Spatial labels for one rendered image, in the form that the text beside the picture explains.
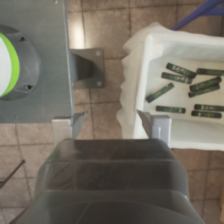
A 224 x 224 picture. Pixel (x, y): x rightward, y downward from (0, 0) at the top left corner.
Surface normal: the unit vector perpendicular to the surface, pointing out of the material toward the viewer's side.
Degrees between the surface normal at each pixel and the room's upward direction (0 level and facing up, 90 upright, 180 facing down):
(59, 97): 0
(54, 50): 0
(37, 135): 0
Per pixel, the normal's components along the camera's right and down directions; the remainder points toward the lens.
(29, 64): 0.93, 0.09
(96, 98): -0.01, 0.25
